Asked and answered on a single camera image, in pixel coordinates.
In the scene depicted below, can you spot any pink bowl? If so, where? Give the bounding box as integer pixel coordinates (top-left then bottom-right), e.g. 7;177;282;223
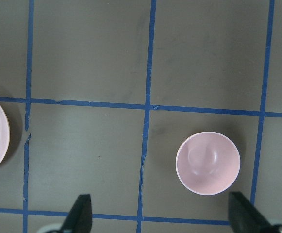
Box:
175;132;241;196

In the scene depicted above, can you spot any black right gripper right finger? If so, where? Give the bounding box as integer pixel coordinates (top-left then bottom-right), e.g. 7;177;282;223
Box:
228;192;272;233

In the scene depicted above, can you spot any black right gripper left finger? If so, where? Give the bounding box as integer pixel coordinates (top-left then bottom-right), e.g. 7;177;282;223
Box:
60;194;93;233

